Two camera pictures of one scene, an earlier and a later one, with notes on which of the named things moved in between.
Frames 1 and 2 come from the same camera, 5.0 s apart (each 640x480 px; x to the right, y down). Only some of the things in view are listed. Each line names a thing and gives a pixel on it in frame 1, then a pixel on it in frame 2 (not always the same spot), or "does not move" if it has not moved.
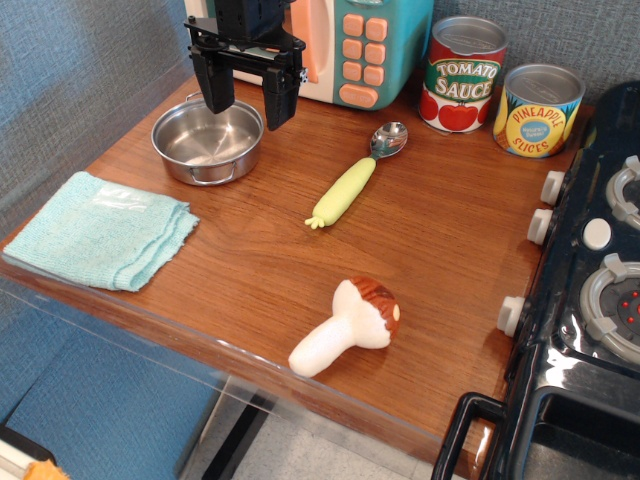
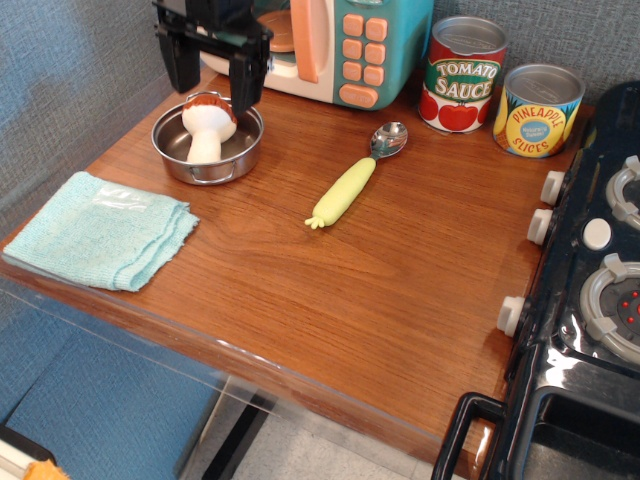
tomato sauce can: [465, 59] does not move
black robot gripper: [249, 30] → [229, 26]
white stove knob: [509, 314] does not move
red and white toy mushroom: [366, 313] → [211, 121]
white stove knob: [551, 186] does not move
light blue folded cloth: [104, 234] does not move
